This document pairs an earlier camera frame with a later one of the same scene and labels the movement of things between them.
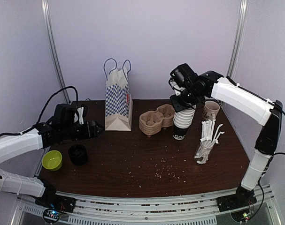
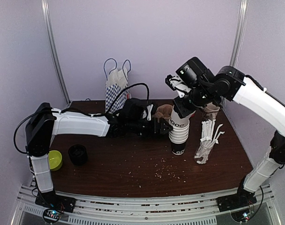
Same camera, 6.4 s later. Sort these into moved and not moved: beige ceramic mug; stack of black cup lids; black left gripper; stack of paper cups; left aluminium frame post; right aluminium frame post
Moved: stack of paper cups; black left gripper
Not moved: left aluminium frame post; stack of black cup lids; beige ceramic mug; right aluminium frame post
